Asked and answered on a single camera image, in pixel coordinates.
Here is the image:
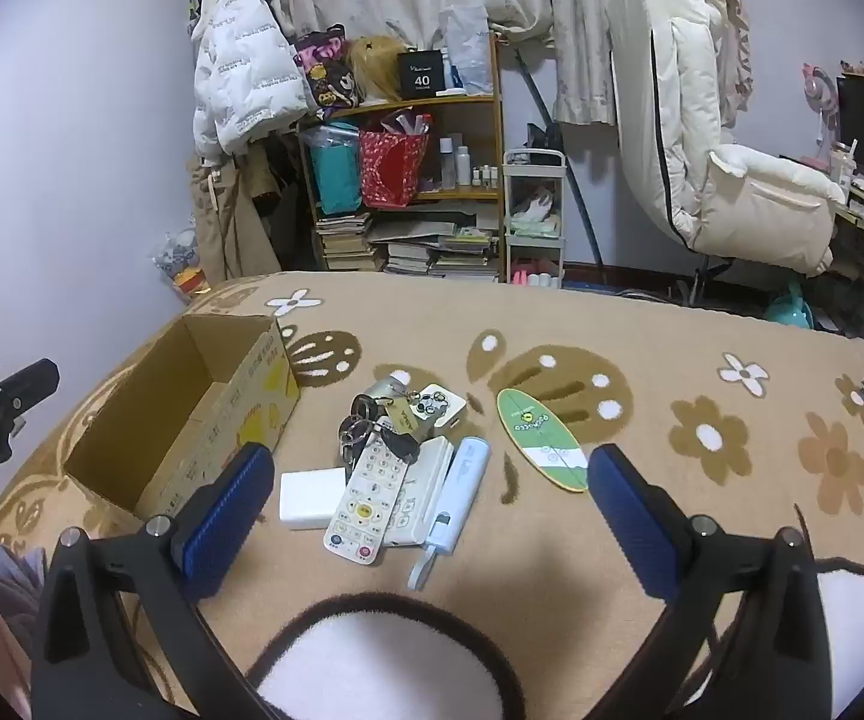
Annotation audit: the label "oval green and yellow board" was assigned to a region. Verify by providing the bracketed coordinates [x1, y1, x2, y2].
[496, 388, 590, 494]

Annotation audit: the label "red patterned bag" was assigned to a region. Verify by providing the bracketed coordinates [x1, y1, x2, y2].
[359, 112, 431, 209]

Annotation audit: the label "white power adapter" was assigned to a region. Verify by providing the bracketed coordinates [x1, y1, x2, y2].
[279, 467, 349, 530]

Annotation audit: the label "stack of old books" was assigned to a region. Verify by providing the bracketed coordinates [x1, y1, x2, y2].
[316, 211, 384, 272]

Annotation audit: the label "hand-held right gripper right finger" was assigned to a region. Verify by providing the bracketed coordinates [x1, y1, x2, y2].
[586, 442, 834, 720]

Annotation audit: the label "teal plastic item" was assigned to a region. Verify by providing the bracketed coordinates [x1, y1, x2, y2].
[764, 281, 815, 329]

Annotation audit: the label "wooden shelf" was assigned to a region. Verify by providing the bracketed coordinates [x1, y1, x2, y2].
[297, 34, 508, 282]

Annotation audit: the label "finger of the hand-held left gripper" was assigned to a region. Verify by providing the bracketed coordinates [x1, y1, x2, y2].
[0, 358, 62, 428]

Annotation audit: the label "grey-blue clothing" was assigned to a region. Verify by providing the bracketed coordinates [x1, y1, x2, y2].
[0, 544, 47, 676]

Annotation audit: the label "light blue power bank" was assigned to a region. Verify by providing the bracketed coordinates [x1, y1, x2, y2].
[407, 436, 491, 592]

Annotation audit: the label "teal bag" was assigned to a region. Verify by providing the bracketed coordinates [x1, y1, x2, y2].
[304, 124, 364, 215]

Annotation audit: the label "beige trousers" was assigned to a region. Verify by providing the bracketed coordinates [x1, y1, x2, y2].
[190, 142, 283, 286]

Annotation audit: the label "white puffer jacket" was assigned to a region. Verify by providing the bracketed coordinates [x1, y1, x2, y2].
[190, 0, 309, 166]

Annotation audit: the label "cardboard box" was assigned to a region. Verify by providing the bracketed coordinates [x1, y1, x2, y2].
[63, 313, 302, 520]

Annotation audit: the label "black box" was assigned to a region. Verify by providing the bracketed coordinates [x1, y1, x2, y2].
[397, 50, 449, 98]

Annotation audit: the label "white trolley cart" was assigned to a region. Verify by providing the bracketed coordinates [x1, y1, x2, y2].
[502, 148, 568, 287]

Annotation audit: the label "beige key tag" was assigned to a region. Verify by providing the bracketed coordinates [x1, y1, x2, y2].
[385, 397, 433, 436]

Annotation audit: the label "purple printed bag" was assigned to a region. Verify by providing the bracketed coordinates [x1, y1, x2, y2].
[293, 26, 362, 117]

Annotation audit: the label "wide white remote control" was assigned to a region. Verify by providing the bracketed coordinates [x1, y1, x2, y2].
[383, 435, 455, 547]

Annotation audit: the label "white remote with yellow button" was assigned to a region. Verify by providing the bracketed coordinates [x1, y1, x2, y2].
[323, 431, 412, 565]

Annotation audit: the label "bunch of keys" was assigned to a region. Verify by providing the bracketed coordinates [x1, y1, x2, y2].
[338, 379, 433, 466]

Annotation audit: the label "tan flower printed blanket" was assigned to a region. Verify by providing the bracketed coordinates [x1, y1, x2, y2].
[0, 270, 864, 720]

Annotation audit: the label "green packet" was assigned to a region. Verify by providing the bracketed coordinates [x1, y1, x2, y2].
[507, 210, 562, 239]

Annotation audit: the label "cream padded chair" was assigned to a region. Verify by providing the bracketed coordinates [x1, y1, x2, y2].
[608, 0, 849, 275]

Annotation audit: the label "cartoon earbud case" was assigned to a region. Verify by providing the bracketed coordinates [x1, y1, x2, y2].
[411, 385, 467, 430]

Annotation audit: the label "blonde wig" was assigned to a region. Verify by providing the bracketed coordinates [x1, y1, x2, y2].
[348, 36, 407, 102]

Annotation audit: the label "pink desk fan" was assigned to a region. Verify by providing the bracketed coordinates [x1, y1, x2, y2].
[801, 64, 842, 166]

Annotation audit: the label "clear plastic bag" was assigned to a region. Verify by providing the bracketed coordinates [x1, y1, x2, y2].
[439, 4, 494, 95]

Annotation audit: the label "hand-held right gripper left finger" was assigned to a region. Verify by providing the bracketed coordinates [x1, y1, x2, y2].
[31, 441, 277, 720]

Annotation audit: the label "pile of magazines and papers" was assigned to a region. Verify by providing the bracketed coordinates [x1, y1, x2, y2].
[383, 221, 504, 278]

